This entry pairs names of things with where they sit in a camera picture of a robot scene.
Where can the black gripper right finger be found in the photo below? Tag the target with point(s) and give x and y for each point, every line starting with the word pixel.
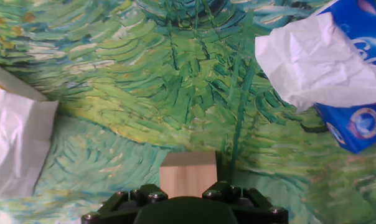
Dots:
pixel 247 205

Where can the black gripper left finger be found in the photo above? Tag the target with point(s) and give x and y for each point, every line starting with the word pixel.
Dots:
pixel 125 203

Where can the small wooden block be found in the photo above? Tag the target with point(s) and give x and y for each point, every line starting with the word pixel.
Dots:
pixel 188 175

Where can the gold white snack packet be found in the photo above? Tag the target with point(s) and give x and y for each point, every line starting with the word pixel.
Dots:
pixel 13 140

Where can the painted landscape print cloth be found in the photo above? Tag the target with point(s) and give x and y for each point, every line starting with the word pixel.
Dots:
pixel 175 77

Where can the blue tissue pack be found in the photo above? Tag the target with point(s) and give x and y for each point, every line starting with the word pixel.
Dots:
pixel 325 68

